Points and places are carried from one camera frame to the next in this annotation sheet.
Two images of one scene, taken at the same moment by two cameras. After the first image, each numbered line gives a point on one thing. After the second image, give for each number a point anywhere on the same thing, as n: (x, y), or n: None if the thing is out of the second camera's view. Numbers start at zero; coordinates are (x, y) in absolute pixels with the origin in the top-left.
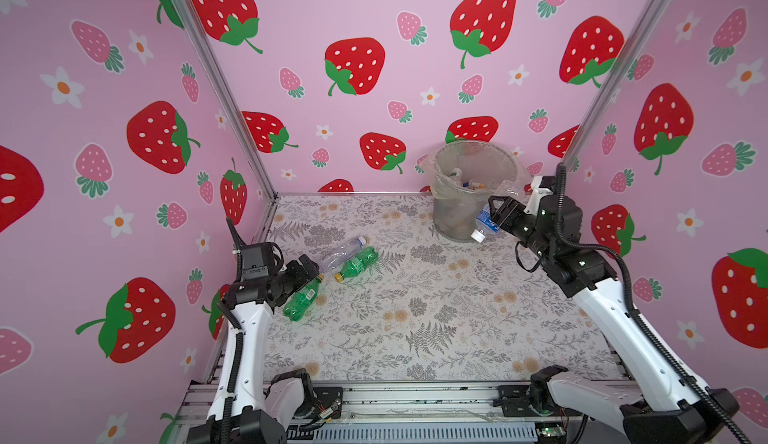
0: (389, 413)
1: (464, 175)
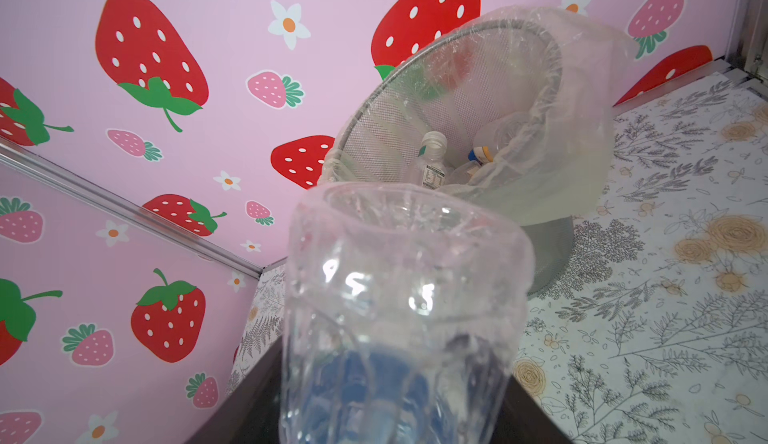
0: None
1: (514, 109)
